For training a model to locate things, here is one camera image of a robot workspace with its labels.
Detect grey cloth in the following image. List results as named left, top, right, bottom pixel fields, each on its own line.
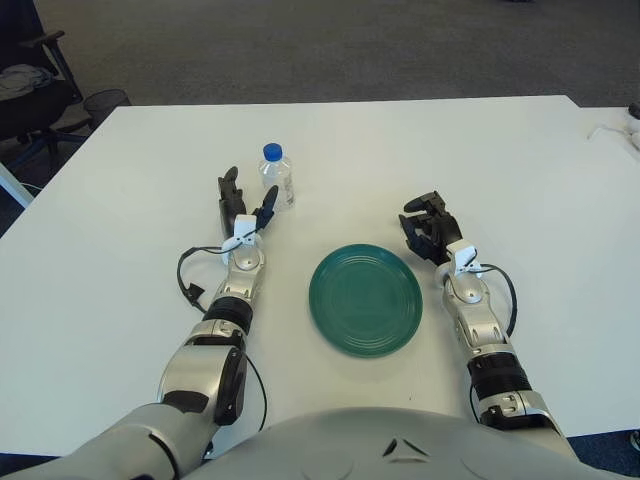
left=0, top=64, right=55, bottom=100

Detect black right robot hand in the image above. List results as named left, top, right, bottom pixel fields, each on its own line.
left=398, top=189, right=464, bottom=266

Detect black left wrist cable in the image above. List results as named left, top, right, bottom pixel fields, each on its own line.
left=176, top=244, right=232, bottom=315

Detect green ribbed plate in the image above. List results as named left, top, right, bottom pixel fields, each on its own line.
left=308, top=243, right=424, bottom=359

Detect silver robot torso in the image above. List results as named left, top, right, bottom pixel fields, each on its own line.
left=189, top=407, right=581, bottom=480

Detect clear bottle with blue cap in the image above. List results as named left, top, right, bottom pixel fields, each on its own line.
left=258, top=142, right=297, bottom=212

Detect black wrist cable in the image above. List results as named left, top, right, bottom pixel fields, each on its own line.
left=176, top=244, right=232, bottom=315
left=479, top=263, right=518, bottom=335

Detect white table leg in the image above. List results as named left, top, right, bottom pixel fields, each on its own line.
left=0, top=162, right=36, bottom=207

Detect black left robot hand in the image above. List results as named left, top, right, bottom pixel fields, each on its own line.
left=216, top=167, right=280, bottom=239

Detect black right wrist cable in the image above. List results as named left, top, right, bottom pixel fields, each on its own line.
left=479, top=263, right=518, bottom=335

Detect thin white cable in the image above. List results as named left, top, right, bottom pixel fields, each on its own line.
left=587, top=124, right=631, bottom=141

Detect black office chair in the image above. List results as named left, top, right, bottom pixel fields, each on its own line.
left=0, top=29, right=90, bottom=166

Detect black wire mesh wastebasket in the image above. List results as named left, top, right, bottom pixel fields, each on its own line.
left=82, top=88, right=132, bottom=132

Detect thin black left elbow cable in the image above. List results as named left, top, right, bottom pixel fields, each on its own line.
left=243, top=349, right=269, bottom=432

